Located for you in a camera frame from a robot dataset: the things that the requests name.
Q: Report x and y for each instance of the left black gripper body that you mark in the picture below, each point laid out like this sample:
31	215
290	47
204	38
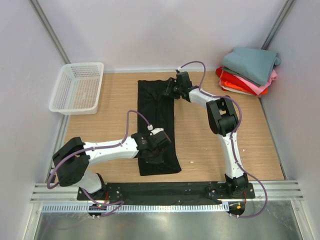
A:
156	157

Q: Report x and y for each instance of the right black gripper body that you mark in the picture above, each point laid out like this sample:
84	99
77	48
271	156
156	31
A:
177	91

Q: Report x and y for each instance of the black t shirt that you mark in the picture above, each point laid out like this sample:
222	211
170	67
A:
159	111

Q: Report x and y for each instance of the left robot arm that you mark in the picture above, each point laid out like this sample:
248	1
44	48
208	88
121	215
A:
72	161

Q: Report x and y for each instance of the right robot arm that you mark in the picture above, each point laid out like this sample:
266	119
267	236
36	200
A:
223	122

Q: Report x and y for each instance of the folded red t shirt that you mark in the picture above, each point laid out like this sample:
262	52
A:
226	77

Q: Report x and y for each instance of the folded white t shirt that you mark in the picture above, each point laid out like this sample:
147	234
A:
224	88

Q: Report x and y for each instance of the folded orange t shirt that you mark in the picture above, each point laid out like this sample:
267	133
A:
244	88

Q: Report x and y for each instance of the folded grey t shirt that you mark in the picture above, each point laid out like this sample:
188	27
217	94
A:
239	75

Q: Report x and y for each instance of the folded pink t shirt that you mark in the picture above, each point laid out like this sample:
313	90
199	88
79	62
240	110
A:
258	89

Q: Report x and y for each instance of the folded teal t shirt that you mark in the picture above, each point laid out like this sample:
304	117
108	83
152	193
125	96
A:
255	64

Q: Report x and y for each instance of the white plastic basket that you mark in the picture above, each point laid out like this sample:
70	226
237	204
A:
77	89

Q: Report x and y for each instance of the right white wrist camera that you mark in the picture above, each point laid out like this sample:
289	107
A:
180	69

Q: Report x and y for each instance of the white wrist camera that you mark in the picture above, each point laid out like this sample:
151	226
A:
154	130
180	69

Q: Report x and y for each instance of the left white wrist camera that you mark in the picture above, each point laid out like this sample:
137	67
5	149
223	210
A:
154	130

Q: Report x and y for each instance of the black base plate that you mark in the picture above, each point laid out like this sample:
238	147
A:
171	193

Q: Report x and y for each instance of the white slotted cable duct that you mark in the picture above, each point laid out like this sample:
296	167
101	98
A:
90	208

